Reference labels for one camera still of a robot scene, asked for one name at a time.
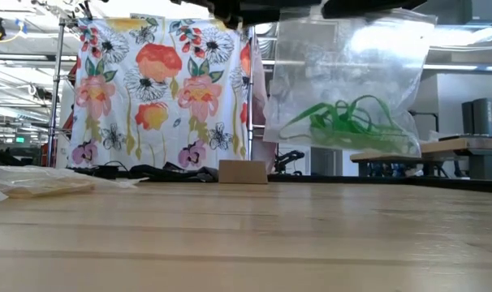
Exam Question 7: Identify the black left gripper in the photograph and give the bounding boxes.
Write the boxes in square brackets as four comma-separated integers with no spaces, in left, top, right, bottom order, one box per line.
[168,0,324,29]

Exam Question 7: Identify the pale pink cloth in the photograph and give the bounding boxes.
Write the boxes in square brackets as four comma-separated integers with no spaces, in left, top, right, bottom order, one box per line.
[252,38,278,171]

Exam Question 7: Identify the ceiling light strip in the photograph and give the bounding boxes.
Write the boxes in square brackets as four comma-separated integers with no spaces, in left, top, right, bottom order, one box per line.
[422,63,479,71]

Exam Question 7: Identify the grey cylinder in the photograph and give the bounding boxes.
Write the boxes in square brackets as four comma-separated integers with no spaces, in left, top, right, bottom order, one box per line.
[461,100,474,137]
[472,97,492,137]

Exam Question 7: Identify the floral print curtain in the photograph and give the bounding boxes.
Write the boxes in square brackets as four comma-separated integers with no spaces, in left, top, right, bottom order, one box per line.
[69,15,256,170]

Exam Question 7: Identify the wooden top workbench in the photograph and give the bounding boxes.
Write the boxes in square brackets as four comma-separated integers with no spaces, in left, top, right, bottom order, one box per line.
[349,136,492,180]

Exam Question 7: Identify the double door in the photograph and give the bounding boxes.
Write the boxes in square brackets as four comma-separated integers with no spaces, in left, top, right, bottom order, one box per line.
[309,146,343,175]

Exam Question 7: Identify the brown cardboard box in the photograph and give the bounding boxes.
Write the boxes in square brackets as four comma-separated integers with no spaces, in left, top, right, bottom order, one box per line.
[218,159,269,185]

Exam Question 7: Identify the black work gloves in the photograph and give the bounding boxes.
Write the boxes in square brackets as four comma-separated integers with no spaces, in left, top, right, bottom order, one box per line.
[127,161,220,183]

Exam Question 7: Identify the black metal stand frame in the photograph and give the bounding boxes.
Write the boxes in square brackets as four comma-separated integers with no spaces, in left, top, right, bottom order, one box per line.
[410,109,440,135]

